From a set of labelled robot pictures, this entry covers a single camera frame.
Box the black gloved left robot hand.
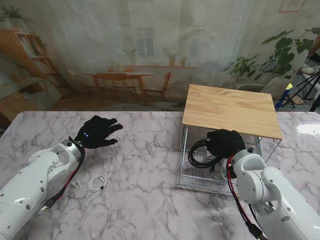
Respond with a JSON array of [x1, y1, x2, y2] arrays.
[[74, 115, 124, 150]]

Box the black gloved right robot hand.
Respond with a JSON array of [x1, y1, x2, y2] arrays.
[[206, 128, 246, 160]]

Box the white power strip with cord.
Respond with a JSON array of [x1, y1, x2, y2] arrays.
[[206, 153, 230, 180]]

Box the black cable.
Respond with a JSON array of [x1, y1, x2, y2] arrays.
[[187, 136, 222, 173]]

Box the white wire mesh drawer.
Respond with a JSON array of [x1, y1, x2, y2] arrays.
[[176, 142, 261, 197]]

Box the white thin cable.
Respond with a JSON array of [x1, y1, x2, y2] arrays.
[[71, 170, 112, 193]]

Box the small blue black stand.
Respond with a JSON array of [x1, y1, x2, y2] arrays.
[[274, 83, 297, 109]]

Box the printed cafe scene backdrop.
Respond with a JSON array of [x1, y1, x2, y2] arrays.
[[0, 0, 320, 113]]

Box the black tripod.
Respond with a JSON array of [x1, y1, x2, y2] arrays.
[[296, 69, 320, 112]]

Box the person in background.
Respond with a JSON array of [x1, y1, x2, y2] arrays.
[[299, 33, 320, 75]]

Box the wire rack with wooden top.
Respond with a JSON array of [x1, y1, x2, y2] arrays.
[[180, 84, 283, 181]]

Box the red black right arm cables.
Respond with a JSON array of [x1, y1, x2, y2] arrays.
[[225, 153, 266, 240]]

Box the red black arm cables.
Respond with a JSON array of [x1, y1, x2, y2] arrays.
[[225, 153, 266, 240], [38, 147, 87, 216]]

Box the red black left arm cables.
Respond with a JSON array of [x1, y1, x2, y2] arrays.
[[38, 147, 87, 216]]

